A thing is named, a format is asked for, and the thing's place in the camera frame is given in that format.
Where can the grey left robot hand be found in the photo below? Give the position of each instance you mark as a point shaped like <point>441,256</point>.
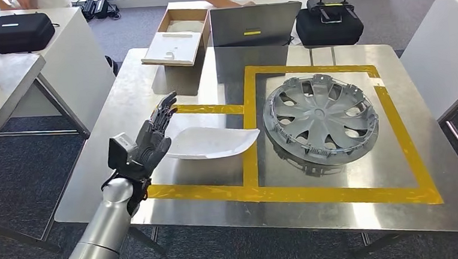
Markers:
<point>152,145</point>

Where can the white curved shell part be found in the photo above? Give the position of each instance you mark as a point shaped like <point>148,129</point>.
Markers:
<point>210,143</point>

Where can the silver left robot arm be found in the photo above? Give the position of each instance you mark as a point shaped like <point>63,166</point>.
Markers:
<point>100,236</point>

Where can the grey metal disc part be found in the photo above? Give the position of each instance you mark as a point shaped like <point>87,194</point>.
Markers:
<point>320,119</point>

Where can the white foam insert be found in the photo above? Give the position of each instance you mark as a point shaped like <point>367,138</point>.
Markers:
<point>174,48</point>

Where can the open cardboard box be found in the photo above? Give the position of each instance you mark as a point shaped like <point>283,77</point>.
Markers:
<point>182,16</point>

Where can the silver open laptop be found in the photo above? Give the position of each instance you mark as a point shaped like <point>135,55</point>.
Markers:
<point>254,23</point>

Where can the black hard carry case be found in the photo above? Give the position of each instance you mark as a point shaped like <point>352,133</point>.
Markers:
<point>18,32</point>

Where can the black soft carry case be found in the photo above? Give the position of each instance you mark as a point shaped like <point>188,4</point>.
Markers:
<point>328,31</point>

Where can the black remote controller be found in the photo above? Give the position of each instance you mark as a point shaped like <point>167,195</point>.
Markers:
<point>331,7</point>

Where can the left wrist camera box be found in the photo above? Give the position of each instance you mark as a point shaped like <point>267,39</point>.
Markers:
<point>121,151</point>

